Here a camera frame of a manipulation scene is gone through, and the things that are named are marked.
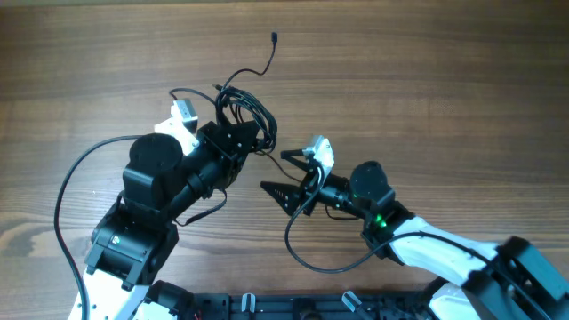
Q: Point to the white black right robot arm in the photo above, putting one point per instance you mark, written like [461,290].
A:
[479,280]

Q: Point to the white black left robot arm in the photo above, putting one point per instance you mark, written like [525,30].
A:
[169,170]

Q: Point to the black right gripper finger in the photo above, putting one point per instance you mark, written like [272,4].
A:
[288,196]
[297,158]

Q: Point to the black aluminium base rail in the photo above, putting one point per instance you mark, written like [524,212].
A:
[250,306]

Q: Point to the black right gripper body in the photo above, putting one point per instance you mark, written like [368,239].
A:
[308,188]

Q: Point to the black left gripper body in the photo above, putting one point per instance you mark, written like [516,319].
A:
[210,142]

